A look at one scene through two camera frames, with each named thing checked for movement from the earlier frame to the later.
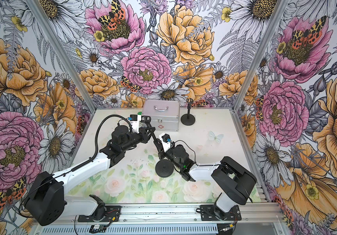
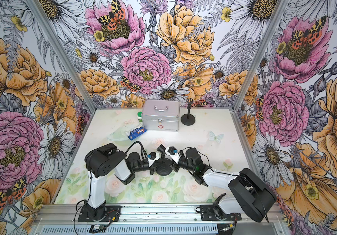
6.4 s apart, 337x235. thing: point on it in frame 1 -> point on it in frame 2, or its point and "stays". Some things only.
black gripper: [189, 101] stays
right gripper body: [170, 155] -> [183, 163]
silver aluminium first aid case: [164, 114] stays
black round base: [164, 168] stays
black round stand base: [189, 121] stays
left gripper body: [141, 137] -> [144, 167]
